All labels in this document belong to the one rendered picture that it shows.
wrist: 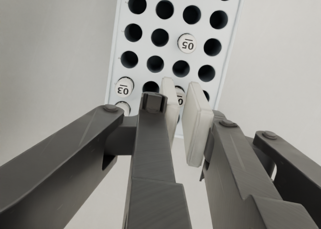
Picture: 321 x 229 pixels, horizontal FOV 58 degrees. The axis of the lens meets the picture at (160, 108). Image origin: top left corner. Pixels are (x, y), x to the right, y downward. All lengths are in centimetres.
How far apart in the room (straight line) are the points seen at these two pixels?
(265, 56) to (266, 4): 4
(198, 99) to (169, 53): 6
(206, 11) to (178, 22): 2
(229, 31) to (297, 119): 11
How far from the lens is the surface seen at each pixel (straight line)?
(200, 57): 21
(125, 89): 20
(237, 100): 26
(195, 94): 17
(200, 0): 21
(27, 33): 27
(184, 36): 20
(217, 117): 16
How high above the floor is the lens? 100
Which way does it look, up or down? 73 degrees down
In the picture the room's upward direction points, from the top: 178 degrees counter-clockwise
